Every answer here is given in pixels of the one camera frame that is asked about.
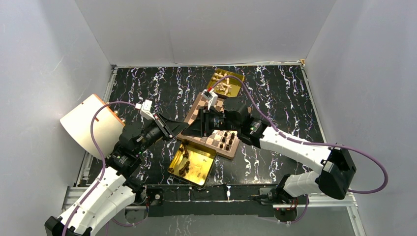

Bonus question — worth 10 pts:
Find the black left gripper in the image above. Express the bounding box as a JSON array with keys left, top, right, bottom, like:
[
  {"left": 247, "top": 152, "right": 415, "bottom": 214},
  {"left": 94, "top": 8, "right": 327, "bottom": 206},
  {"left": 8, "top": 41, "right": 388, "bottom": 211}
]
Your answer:
[{"left": 135, "top": 113, "right": 189, "bottom": 155}]

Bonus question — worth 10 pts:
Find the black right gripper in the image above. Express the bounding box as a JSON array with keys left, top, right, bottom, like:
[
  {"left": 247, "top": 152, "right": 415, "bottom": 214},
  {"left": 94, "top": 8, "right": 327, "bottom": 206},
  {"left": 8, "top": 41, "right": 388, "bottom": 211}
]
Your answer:
[{"left": 182, "top": 107, "right": 239, "bottom": 138}]

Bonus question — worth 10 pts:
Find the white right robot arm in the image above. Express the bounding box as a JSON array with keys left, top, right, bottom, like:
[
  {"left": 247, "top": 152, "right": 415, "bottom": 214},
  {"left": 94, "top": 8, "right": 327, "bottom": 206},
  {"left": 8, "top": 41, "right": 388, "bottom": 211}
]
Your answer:
[{"left": 182, "top": 98, "right": 357, "bottom": 204}]

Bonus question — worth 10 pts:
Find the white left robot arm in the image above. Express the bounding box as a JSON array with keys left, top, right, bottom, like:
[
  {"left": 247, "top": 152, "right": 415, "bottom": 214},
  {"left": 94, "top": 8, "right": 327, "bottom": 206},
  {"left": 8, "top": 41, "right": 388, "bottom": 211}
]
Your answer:
[{"left": 44, "top": 114, "right": 188, "bottom": 236}]

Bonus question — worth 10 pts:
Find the wooden folding chess board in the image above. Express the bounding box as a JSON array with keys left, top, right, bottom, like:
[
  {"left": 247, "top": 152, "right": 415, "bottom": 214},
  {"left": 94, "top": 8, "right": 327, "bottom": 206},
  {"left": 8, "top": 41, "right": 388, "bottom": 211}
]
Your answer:
[{"left": 178, "top": 94, "right": 251, "bottom": 160}]

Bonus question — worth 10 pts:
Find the gold tin with dark pieces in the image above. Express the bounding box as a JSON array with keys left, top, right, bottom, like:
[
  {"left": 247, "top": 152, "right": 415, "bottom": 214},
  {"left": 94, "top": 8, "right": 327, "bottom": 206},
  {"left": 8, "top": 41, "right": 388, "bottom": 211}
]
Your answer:
[{"left": 172, "top": 139, "right": 217, "bottom": 188}]

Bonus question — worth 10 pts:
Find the pile of dark chess pieces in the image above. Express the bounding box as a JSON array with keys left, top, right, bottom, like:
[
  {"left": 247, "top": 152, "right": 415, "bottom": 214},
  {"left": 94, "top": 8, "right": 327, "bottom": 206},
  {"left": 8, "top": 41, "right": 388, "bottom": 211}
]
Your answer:
[{"left": 168, "top": 145, "right": 190, "bottom": 177}]

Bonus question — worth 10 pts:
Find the pile of light chess pieces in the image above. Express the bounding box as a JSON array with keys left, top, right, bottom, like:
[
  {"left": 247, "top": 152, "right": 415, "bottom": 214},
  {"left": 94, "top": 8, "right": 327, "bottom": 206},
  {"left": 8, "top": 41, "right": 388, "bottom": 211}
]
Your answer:
[{"left": 212, "top": 73, "right": 232, "bottom": 96}]

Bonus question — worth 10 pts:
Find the gold tin with light pieces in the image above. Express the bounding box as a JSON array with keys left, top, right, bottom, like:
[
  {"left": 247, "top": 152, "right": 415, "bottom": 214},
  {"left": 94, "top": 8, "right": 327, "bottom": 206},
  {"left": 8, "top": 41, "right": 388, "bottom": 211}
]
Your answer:
[{"left": 207, "top": 68, "right": 244, "bottom": 99}]

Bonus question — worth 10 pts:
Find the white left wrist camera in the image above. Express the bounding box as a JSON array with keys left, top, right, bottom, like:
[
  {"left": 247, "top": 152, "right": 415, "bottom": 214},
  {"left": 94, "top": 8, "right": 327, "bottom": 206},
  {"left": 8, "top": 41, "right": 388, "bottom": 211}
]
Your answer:
[{"left": 135, "top": 99, "right": 155, "bottom": 120}]

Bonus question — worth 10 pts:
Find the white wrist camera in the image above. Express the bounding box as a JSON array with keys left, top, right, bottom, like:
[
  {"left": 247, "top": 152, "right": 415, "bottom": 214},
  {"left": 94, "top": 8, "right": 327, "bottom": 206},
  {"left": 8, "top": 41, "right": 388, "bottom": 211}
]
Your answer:
[
  {"left": 202, "top": 88, "right": 218, "bottom": 110},
  {"left": 135, "top": 99, "right": 155, "bottom": 120}
]

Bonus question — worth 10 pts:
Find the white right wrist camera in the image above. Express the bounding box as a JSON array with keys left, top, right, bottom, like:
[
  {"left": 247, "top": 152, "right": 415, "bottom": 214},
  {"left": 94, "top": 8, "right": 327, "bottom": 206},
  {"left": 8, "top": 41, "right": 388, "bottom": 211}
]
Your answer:
[{"left": 202, "top": 88, "right": 218, "bottom": 110}]

